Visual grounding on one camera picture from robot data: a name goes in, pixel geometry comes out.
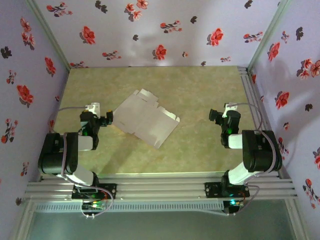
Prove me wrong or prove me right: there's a long aluminium frame rail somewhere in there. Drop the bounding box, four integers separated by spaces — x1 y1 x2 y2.
23 171 299 201

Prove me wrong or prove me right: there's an aluminium frame leg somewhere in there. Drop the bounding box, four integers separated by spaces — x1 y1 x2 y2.
9 199 35 240
284 198 311 240

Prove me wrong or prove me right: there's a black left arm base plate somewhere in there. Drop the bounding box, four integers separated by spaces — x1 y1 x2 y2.
71 183 118 200

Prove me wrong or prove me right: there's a grey slotted cable duct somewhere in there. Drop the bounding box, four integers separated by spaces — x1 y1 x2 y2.
33 201 225 213

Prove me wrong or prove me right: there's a white paper box pink outside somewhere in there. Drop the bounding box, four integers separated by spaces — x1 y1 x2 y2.
112 88 181 150

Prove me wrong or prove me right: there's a short aluminium frame rail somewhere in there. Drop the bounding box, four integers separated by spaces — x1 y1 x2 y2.
237 66 288 180

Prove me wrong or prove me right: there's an aluminium corner post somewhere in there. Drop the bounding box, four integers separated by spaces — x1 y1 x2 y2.
24 0 72 73
246 0 293 73

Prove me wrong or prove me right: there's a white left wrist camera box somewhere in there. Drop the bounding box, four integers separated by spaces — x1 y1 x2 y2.
84 101 101 115

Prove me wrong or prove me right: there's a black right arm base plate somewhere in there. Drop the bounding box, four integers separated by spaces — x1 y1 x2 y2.
204 181 251 199

